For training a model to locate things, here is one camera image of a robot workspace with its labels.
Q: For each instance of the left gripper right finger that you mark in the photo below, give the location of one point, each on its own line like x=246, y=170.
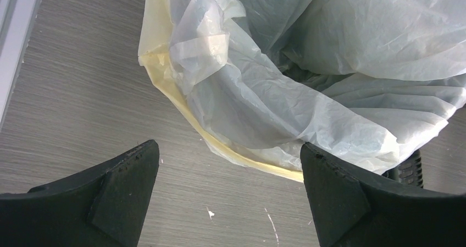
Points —
x=352, y=206

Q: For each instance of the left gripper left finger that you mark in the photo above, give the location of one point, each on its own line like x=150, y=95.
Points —
x=105, y=205

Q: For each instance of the translucent white bin liner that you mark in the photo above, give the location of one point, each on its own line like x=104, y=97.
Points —
x=369, y=81

